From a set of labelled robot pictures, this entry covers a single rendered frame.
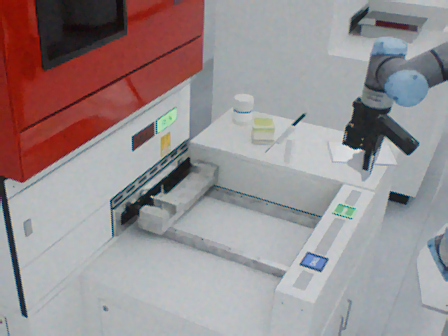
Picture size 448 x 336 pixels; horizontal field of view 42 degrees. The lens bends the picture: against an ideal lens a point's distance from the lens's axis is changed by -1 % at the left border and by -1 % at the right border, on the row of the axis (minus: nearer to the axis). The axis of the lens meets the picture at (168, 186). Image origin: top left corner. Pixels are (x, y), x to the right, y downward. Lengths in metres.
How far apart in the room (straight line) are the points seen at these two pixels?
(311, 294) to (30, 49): 0.80
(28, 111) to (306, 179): 0.95
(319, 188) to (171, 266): 0.53
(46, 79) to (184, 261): 0.69
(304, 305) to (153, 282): 0.43
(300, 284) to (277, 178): 0.56
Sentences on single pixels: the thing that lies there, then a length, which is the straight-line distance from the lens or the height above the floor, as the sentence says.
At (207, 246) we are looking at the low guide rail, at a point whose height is 0.84.
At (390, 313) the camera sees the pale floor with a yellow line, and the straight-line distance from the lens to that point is 2.86.
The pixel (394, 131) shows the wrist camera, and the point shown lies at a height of 1.26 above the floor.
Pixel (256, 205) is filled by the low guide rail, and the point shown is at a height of 0.84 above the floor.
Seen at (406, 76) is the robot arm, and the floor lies 1.43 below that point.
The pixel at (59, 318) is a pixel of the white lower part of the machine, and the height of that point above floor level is 0.74.
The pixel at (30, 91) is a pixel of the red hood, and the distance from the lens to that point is 1.20.
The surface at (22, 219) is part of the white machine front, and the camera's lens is 1.36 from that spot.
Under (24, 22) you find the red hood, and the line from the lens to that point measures 1.16.
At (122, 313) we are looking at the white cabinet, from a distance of 1.60.
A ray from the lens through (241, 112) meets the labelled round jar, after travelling 2.07.
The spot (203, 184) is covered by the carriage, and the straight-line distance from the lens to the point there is 1.89.
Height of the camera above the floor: 1.85
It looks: 31 degrees down
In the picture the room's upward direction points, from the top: straight up
